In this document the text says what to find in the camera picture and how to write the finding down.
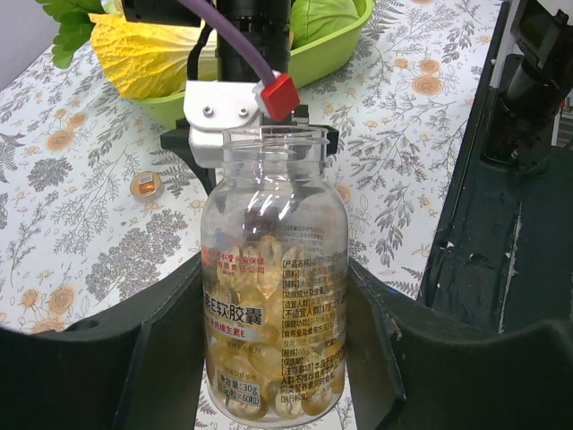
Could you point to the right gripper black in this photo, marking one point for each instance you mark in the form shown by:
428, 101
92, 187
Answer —
252, 43

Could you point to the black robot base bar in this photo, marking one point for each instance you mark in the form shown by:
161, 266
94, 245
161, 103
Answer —
501, 259

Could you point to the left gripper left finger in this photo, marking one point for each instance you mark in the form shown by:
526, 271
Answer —
136, 365

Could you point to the round green cabbage toy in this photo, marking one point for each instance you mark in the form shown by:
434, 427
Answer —
311, 20

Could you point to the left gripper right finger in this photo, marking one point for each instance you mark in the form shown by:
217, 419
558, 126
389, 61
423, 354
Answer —
411, 367

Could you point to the floral tablecloth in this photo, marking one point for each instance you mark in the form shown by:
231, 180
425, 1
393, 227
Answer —
74, 241

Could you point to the clear pill bottle yellow pills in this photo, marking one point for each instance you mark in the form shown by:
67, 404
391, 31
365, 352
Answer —
274, 253

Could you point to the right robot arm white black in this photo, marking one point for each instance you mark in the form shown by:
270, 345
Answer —
541, 29

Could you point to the yellow napa cabbage toy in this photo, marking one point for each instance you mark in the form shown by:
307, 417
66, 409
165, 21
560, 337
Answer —
142, 60

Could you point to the gold pill bottle cap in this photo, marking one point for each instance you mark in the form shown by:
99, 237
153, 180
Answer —
146, 186

